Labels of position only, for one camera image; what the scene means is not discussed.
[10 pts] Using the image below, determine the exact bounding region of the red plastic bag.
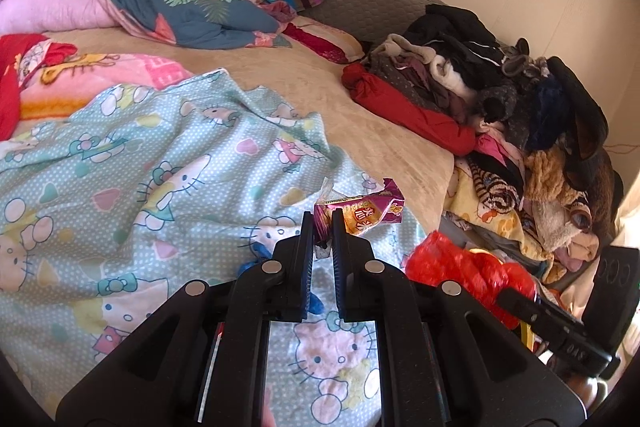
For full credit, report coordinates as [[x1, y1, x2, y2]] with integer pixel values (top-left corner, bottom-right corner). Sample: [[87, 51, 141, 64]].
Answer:
[[405, 231, 537, 329]]

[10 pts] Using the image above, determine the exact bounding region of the blue crumpled cloth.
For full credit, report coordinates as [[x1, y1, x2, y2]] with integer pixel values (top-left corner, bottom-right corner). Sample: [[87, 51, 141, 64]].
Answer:
[[238, 243, 326, 315]]

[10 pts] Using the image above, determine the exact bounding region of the beige bed cover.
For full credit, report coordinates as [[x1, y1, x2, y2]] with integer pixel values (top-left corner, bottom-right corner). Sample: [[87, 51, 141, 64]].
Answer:
[[49, 27, 454, 232]]

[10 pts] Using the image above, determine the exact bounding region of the yellow cartoon blanket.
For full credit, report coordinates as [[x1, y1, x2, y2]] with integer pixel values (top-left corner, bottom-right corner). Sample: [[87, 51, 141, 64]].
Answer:
[[444, 158, 567, 284]]

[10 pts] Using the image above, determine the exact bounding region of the tiger stripe garment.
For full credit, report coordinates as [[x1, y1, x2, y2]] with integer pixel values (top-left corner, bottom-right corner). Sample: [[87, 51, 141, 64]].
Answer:
[[466, 152, 524, 213]]

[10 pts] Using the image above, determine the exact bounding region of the red folded garment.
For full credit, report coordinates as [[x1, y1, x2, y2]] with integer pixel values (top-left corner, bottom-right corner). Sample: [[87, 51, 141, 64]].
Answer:
[[342, 64, 476, 156]]

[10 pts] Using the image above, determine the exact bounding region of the mustard fuzzy garment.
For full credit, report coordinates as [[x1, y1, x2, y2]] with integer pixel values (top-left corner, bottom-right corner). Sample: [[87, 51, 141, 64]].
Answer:
[[524, 145, 582, 206]]

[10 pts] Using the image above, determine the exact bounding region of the light blue Hello Kitty sheet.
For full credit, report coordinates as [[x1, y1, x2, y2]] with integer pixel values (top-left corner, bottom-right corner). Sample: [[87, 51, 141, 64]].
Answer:
[[1, 69, 423, 426]]

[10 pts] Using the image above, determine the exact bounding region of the black clothes pile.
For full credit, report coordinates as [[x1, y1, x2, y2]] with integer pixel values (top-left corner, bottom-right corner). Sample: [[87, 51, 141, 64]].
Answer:
[[402, 3, 608, 191]]

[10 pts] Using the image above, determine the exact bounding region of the pink cartoon blanket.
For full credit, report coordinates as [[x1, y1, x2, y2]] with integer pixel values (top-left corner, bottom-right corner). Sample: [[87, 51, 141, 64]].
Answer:
[[20, 53, 192, 120]]

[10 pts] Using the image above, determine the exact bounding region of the red cartoon print garment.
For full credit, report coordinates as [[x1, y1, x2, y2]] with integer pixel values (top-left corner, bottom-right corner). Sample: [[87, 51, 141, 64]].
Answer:
[[0, 34, 78, 141]]

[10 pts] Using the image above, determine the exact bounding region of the blue floral quilt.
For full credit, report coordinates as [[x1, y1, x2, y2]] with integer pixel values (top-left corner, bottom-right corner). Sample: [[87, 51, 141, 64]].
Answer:
[[1, 0, 287, 50]]

